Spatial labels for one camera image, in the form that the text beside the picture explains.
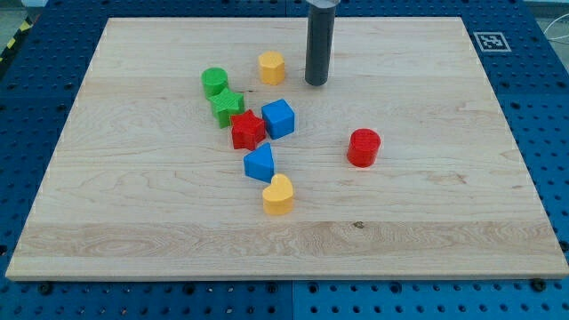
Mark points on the yellow black hazard tape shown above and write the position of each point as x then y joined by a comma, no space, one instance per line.
16,41

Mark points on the yellow hexagon block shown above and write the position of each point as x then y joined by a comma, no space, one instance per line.
271,67

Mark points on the red star block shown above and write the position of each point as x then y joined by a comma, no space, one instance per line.
247,130

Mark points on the green star block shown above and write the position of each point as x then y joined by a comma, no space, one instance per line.
226,104

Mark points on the white fiducial marker tag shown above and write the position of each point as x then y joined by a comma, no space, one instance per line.
491,41

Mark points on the light wooden board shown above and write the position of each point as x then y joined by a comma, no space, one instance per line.
145,186

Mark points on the yellow heart block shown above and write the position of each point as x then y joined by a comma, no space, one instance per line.
278,197

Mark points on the blue triangle block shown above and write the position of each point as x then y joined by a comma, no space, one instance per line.
259,164

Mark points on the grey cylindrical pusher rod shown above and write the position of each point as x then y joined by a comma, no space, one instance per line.
321,17

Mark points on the green cylinder block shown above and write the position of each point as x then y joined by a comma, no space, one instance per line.
214,80

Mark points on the blue cube block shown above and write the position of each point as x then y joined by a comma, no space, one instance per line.
279,118

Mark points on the red cylinder block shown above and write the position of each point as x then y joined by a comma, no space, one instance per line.
364,145

